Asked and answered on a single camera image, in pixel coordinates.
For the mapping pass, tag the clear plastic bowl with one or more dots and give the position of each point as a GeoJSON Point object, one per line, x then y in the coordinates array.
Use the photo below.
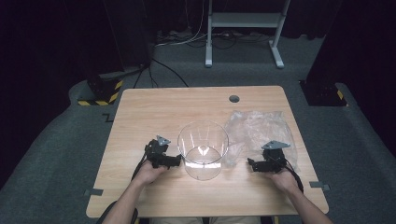
{"type": "Point", "coordinates": [204, 161]}

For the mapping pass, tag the black yellow striped base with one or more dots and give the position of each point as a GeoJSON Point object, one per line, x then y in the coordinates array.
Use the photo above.
{"type": "Point", "coordinates": [322, 93]}
{"type": "Point", "coordinates": [104, 88]}

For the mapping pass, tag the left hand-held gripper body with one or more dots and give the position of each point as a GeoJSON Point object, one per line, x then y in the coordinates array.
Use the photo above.
{"type": "Point", "coordinates": [157, 157]}

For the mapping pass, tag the grey table edge bracket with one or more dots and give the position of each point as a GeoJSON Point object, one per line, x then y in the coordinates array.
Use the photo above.
{"type": "Point", "coordinates": [319, 185]}
{"type": "Point", "coordinates": [93, 192]}

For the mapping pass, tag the person's right hand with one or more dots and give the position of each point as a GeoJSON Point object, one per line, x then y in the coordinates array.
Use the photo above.
{"type": "Point", "coordinates": [285, 180]}

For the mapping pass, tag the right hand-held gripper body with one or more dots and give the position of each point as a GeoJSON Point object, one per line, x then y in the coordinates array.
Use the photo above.
{"type": "Point", "coordinates": [274, 160]}

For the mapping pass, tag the person's left hand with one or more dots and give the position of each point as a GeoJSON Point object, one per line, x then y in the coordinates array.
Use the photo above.
{"type": "Point", "coordinates": [148, 175]}

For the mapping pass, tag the clear plastic bag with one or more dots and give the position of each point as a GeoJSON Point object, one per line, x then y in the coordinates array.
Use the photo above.
{"type": "Point", "coordinates": [255, 127]}

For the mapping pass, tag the black upright panel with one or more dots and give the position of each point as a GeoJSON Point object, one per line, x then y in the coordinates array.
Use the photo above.
{"type": "Point", "coordinates": [130, 34]}

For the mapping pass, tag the grey metal stand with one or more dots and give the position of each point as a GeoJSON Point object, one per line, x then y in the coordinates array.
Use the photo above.
{"type": "Point", "coordinates": [246, 19]}

